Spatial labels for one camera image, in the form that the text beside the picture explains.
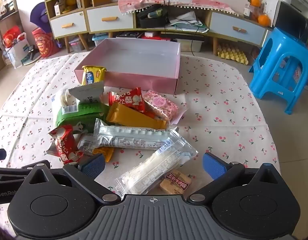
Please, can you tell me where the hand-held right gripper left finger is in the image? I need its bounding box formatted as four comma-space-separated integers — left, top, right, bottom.
21, 152, 122, 203

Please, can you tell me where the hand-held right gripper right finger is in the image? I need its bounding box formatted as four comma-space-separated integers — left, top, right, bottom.
188, 152, 281, 203

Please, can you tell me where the red snack packet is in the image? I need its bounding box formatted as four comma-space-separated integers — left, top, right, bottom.
108, 87, 146, 113
48, 125, 84, 165

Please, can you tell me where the brown biscuit packet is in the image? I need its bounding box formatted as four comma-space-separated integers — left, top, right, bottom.
159, 169, 192, 195

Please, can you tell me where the silver long snack packet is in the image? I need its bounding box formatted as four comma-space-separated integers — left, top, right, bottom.
93, 118, 179, 151

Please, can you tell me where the green snack packet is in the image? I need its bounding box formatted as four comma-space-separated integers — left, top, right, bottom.
54, 102, 110, 133

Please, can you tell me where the clear long snack packet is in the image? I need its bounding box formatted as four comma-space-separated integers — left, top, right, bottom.
115, 129, 199, 197

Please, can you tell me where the white packet with grey print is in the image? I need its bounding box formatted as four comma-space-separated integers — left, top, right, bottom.
69, 84, 105, 103

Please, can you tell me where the pink snack packet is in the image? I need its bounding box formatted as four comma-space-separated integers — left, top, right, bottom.
143, 90, 179, 124

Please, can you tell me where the pink cardboard box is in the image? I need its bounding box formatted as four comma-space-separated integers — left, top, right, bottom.
74, 38, 182, 95

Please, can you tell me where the white and orange snack packet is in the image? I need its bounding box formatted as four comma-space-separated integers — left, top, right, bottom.
77, 134, 115, 162

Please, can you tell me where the person's purple clothing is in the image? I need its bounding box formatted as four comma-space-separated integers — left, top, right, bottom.
0, 224, 17, 240

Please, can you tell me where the cherry print tablecloth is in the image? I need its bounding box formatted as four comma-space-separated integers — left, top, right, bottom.
0, 53, 282, 207

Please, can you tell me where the gold snack packet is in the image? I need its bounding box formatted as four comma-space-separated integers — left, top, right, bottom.
105, 102, 168, 130

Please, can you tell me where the clear packet of white cakes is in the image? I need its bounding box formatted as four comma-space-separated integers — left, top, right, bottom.
52, 89, 80, 113

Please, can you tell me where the yellow snack packet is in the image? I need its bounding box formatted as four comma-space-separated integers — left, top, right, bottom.
81, 65, 107, 86

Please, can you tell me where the white shopping bag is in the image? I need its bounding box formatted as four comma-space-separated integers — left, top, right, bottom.
5, 32, 32, 68

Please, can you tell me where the yellow egg tray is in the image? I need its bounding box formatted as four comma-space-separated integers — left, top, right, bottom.
217, 42, 249, 64

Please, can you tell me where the red gift bag with face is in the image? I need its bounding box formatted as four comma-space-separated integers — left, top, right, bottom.
32, 27, 60, 59

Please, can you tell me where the blue plastic stool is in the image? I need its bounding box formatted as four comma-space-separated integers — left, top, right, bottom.
249, 27, 308, 114

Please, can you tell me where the wooden bookshelf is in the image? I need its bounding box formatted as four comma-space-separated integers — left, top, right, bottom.
0, 0, 20, 73

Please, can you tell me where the light blue cabinet drawer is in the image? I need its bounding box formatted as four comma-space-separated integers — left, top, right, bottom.
209, 12, 267, 46

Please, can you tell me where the white cabinet drawer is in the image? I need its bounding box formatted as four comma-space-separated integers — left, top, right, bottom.
49, 12, 88, 38
86, 5, 134, 33

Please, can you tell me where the wooden cabinet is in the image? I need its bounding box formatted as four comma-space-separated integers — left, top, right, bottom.
41, 0, 273, 55

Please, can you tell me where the purple folded item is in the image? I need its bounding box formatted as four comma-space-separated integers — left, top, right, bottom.
30, 2, 48, 28

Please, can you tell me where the pile of papers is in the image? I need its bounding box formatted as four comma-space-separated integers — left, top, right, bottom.
169, 12, 209, 33

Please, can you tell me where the black storage case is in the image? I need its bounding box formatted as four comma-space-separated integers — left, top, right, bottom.
136, 4, 169, 29

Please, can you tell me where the black screen appliance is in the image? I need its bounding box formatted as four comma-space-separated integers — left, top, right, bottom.
273, 1, 308, 43

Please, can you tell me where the pink printed cloth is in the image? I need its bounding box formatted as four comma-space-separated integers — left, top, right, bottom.
118, 0, 244, 17

